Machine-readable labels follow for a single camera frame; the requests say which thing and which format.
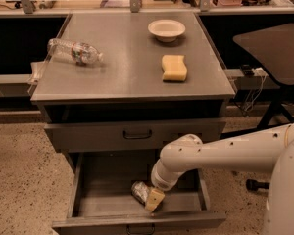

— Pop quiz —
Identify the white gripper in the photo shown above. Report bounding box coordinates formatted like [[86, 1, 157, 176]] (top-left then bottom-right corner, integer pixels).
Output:
[[145, 160, 182, 212]]

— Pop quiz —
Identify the crushed 7up can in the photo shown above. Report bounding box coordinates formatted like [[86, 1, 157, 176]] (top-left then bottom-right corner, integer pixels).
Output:
[[131, 181, 150, 205]]

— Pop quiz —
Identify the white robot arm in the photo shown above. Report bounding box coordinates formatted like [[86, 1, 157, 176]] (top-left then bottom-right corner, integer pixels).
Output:
[[151, 123, 294, 235]]

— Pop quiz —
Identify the grey open middle drawer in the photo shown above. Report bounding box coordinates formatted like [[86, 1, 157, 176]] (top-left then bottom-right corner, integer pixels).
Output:
[[52, 150, 226, 235]]

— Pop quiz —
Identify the grey upper drawer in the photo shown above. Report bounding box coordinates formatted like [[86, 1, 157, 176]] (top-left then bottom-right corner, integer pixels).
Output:
[[45, 118, 225, 153]]

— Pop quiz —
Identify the grey drawer cabinet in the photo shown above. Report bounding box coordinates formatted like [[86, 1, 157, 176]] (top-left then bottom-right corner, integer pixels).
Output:
[[32, 12, 234, 165]]

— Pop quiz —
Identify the black office chair base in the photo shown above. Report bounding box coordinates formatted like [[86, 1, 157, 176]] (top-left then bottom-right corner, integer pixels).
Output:
[[246, 179, 270, 191]]

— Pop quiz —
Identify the yellow sponge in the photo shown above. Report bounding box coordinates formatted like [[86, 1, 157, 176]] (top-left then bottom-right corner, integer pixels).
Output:
[[162, 55, 187, 82]]

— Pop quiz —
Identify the clear plastic water bottle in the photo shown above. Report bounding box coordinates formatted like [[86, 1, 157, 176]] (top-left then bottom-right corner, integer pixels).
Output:
[[47, 38, 103, 65]]

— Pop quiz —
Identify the white bowl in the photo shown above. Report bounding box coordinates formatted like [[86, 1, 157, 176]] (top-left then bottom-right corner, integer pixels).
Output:
[[148, 20, 186, 43]]

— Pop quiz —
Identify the clear plastic side holder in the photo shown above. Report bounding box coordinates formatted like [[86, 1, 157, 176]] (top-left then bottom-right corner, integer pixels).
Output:
[[27, 61, 47, 96]]

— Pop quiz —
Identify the black folding side table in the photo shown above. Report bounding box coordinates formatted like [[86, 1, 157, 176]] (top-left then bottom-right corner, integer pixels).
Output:
[[223, 23, 294, 137]]

